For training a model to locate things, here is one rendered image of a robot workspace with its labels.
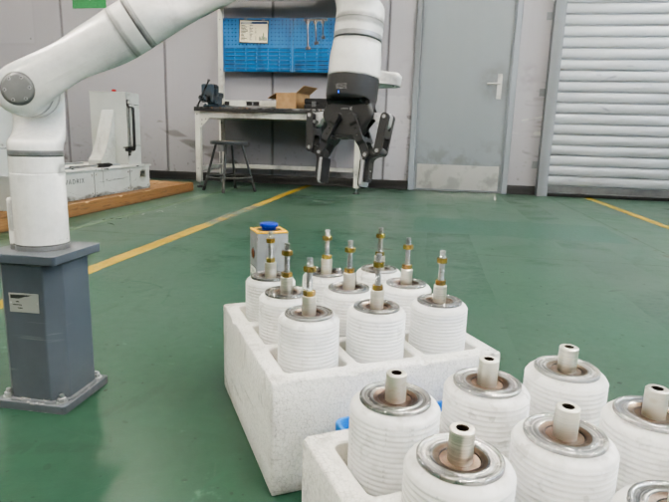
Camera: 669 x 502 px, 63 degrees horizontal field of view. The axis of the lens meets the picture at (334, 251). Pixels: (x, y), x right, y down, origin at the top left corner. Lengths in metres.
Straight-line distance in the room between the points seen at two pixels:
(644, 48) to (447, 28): 1.82
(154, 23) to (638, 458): 0.94
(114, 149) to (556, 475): 4.21
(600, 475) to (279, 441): 0.45
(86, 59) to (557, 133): 5.22
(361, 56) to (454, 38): 5.12
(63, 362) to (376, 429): 0.73
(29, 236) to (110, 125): 3.40
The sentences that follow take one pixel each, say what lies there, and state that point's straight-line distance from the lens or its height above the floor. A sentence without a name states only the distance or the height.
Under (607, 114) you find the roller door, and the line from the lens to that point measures 6.04.
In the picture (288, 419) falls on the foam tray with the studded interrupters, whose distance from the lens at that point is 0.83.
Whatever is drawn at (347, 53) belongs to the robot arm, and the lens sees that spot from 0.81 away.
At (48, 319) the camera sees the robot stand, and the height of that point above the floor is 0.18.
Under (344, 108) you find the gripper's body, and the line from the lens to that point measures 0.82.
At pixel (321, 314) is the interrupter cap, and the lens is 0.86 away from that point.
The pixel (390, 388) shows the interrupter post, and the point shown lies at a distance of 0.59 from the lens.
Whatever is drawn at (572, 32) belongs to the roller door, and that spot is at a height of 1.54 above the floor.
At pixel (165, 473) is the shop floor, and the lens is 0.96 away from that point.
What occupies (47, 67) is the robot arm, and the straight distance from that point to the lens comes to 1.09.
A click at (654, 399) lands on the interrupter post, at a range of 0.66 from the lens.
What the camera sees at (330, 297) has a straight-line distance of 0.98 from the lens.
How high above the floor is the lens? 0.52
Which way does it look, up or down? 12 degrees down
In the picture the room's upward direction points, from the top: 2 degrees clockwise
